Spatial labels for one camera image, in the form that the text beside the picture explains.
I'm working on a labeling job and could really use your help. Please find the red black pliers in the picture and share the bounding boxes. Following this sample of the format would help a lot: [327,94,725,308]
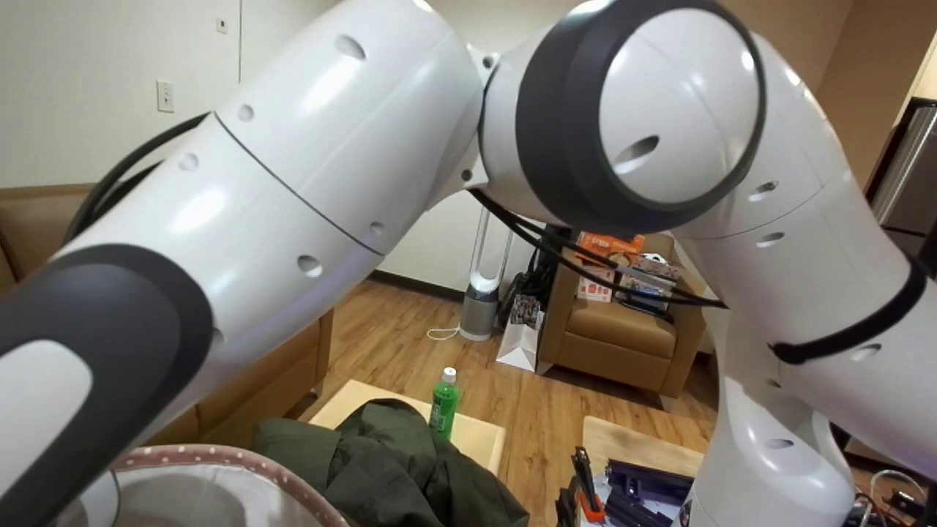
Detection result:
[571,444,606,524]

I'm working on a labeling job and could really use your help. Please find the dark green jacket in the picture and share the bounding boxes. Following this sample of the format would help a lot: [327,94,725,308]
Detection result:
[252,400,530,527]

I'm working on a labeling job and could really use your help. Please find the low wooden table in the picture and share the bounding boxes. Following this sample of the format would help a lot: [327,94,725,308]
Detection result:
[306,380,505,473]

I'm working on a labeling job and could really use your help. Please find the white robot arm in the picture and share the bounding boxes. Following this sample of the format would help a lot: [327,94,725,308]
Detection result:
[0,0,937,527]

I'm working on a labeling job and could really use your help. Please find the brown leather sofa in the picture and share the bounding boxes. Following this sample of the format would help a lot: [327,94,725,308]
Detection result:
[0,185,333,444]

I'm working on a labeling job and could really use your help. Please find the orange box on armchair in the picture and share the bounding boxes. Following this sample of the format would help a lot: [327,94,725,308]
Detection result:
[577,230,646,264]

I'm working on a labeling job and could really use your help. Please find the pink patterned laundry basket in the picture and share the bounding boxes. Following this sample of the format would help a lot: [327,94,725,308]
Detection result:
[50,444,352,527]

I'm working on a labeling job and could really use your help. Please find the green plastic bottle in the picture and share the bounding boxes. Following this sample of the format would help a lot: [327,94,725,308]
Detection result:
[431,366,460,438]

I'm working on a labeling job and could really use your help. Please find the white light switch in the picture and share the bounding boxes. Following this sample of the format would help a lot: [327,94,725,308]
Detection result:
[155,78,176,113]

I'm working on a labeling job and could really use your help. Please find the brown leather armchair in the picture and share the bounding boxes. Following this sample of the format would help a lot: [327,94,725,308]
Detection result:
[538,235,706,396]

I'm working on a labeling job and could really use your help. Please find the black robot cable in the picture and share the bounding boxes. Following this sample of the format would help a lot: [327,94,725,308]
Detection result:
[466,185,729,314]

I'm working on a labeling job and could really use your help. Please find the white tower fan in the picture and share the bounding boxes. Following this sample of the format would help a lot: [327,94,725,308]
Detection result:
[460,211,510,339]

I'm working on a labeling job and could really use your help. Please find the white paper bag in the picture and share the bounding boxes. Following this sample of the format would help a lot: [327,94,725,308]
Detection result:
[498,295,542,371]

